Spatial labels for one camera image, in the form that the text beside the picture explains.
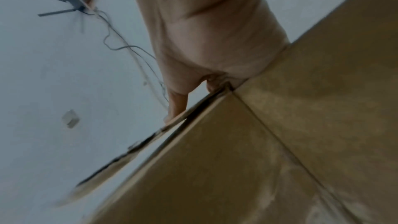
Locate thin grey cable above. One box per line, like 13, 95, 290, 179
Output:
93, 9, 170, 109
92, 9, 158, 62

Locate brown cardboard box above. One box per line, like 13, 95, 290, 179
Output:
53, 0, 398, 224

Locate person's right hand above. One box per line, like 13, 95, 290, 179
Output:
126, 0, 291, 123

